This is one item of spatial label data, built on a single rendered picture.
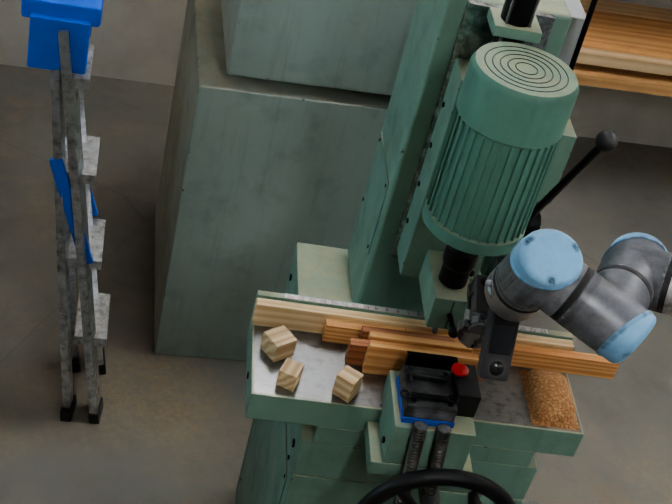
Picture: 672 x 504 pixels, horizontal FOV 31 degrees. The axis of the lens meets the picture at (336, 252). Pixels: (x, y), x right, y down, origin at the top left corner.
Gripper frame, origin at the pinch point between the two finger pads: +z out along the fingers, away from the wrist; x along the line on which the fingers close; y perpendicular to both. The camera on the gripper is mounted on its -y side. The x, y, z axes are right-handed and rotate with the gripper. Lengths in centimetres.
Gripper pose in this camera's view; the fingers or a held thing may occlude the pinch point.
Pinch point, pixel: (470, 346)
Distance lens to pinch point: 200.8
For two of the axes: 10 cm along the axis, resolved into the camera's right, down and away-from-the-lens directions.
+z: -2.0, 3.6, 9.1
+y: 0.7, -9.2, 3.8
